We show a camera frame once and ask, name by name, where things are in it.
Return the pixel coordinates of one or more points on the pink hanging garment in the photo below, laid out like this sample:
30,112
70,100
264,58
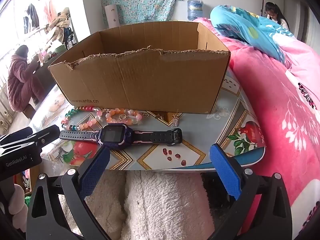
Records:
50,11

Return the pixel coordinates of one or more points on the dark grey desk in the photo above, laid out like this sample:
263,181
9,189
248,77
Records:
47,72

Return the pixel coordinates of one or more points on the brown cardboard box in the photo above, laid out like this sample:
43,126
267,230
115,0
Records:
140,80

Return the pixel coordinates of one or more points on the purple black smart watch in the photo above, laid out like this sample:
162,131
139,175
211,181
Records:
113,136

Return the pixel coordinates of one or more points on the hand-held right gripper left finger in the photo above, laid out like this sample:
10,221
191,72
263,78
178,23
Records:
96,166

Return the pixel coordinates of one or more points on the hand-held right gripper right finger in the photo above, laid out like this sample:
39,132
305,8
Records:
225,171

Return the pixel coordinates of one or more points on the brown stool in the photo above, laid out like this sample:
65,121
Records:
28,111

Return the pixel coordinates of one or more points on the blue patterned quilt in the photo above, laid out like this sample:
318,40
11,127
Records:
237,22

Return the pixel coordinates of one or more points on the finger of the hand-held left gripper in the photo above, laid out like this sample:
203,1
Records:
17,136
48,133

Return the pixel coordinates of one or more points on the white upright panel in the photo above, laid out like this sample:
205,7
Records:
111,16

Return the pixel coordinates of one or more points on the dark hanging jacket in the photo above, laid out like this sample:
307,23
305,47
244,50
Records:
31,16

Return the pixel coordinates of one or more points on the white wardrobe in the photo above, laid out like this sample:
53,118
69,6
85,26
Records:
297,17

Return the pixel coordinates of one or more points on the teal floral wall cloth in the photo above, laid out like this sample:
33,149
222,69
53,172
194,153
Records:
142,0

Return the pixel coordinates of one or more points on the blue water bottle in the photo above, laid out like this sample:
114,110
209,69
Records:
195,10

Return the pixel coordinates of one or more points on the pile of beige clothes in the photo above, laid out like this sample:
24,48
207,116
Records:
58,23

